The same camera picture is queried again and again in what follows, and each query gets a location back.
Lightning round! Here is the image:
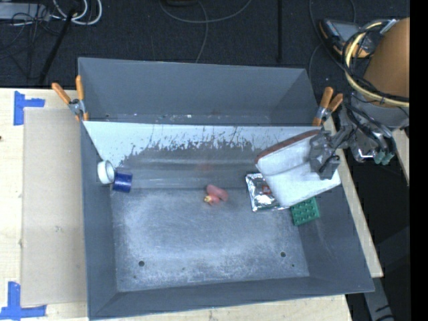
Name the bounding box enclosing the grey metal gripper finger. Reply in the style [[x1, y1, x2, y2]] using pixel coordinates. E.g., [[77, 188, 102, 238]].
[[308, 129, 336, 172], [318, 154, 341, 181]]

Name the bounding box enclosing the green studded building plate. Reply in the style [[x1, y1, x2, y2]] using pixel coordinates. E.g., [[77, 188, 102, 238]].
[[290, 196, 321, 227]]

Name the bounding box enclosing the silver foil packet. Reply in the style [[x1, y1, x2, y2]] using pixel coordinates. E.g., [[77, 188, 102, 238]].
[[245, 173, 286, 213]]

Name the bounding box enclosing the pink toy with yellow tip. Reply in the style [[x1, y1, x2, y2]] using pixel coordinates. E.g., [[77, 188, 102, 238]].
[[203, 183, 230, 207]]

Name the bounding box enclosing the grey metal bin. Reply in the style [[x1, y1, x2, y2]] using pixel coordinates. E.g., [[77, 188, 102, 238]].
[[77, 57, 376, 319]]

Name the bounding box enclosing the white tape roll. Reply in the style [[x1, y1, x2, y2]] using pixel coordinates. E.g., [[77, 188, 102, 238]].
[[97, 159, 116, 185]]

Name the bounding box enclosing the brown cardboard board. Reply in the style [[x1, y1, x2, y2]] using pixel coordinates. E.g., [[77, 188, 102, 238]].
[[20, 107, 89, 308]]

